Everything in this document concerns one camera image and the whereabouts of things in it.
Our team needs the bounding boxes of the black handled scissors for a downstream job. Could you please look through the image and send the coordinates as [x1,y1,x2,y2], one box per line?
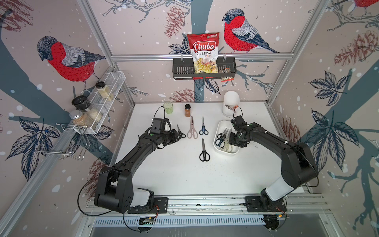
[177,124,186,138]

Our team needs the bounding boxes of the pink kitchen scissors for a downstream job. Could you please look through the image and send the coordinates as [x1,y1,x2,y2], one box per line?
[187,116,198,139]

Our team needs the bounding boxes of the blue handled scissors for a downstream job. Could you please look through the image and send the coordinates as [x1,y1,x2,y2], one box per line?
[199,117,209,135]

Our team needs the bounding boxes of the large black scissors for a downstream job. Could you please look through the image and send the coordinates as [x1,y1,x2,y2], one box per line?
[199,138,210,162]

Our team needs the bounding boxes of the white handled scissors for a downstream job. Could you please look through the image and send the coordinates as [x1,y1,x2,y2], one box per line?
[222,129,233,153]

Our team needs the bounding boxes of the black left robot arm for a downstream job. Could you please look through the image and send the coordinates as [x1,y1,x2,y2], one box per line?
[94,129,182,213]

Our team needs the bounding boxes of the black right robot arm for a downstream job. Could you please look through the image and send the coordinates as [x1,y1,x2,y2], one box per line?
[230,116,319,210]

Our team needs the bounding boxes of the white plastic storage box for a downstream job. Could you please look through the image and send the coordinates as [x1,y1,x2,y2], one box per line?
[213,120,239,156]

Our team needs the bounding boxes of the brown spice bottle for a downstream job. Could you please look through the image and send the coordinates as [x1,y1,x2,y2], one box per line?
[185,104,191,118]

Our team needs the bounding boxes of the green plastic cup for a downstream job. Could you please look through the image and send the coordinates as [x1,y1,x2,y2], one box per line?
[163,102,173,114]

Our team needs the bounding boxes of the white round container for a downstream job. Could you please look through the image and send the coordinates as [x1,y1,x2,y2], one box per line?
[222,91,240,118]

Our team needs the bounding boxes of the small snack packet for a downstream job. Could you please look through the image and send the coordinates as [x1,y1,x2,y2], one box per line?
[221,68,234,83]

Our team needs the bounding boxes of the spice jar black lid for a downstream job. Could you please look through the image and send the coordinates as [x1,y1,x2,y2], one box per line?
[95,82,114,102]

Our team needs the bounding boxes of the black grinder jar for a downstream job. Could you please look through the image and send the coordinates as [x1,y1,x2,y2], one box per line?
[72,95,102,122]

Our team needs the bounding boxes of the red Chuba chips bag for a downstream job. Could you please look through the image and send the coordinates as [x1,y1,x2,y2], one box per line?
[187,33,219,74]

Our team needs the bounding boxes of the spice jar silver lid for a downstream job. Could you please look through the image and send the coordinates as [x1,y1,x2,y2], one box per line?
[69,110,94,127]

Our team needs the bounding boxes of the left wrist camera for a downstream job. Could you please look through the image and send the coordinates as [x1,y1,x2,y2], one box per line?
[150,118,168,134]

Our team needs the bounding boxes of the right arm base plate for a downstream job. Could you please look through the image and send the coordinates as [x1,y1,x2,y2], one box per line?
[242,195,287,213]

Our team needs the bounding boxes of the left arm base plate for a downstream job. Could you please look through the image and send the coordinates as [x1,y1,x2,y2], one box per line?
[127,197,169,214]

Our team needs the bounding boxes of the black wire wall basket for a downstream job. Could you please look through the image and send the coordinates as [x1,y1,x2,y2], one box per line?
[172,58,236,80]

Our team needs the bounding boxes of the white wire spice shelf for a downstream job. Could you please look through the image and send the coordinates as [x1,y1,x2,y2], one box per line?
[61,71,126,134]

